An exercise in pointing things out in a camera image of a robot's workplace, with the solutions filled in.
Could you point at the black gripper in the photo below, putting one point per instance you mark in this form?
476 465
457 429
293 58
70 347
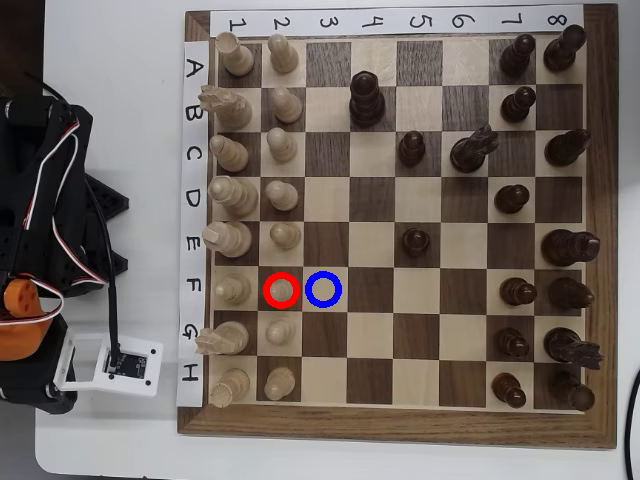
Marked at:
31 391

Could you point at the light wooden pawn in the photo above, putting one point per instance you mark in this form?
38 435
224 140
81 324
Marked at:
281 291
278 384
286 106
281 145
282 55
280 331
285 235
281 195

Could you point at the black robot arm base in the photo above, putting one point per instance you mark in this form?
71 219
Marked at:
107 202

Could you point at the black and orange robot arm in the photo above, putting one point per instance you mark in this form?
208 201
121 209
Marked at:
60 200

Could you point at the light wooden rook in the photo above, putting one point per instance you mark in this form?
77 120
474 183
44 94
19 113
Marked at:
230 385
237 57

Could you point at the light wooden knight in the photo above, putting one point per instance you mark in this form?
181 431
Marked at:
232 107
227 337

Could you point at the light wooden bishop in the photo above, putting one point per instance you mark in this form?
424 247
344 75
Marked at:
234 290
230 152

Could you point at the white paper strip with letters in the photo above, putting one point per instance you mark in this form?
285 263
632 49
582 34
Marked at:
192 177

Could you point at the wooden chessboard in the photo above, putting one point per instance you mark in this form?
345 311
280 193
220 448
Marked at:
370 425

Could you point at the dark brown wooden furniture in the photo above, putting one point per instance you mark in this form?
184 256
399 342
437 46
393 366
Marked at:
20 40

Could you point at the dark wooden pawn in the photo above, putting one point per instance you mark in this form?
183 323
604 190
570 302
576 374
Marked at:
517 55
517 292
511 199
415 242
508 390
512 343
518 105
411 149

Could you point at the dark wooden queen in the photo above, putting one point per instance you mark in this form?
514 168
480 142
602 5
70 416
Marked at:
366 100

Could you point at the white paper strip with numbers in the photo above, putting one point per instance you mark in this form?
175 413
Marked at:
350 20

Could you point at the dark wooden knight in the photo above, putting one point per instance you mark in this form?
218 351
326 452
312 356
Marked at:
470 150
567 345

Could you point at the dark wooden rook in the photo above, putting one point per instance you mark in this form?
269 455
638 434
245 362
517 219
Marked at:
570 392
564 50

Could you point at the dark wooden bishop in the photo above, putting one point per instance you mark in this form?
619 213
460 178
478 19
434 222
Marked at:
570 293
565 148

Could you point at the dark wooden king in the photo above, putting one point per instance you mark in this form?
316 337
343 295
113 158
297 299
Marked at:
567 247

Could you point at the black camera circuit board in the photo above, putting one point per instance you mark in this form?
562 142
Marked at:
127 366

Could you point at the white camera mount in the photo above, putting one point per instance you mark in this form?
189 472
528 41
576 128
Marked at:
150 370

